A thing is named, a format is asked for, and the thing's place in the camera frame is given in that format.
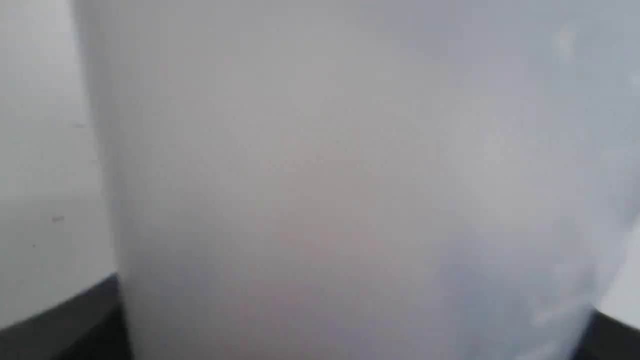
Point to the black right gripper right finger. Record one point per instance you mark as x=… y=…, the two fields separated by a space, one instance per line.
x=607 y=338

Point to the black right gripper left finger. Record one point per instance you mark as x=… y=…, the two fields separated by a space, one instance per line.
x=88 y=326

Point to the translucent squeeze bottle amber liquid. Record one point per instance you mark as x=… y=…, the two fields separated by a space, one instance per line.
x=364 y=179

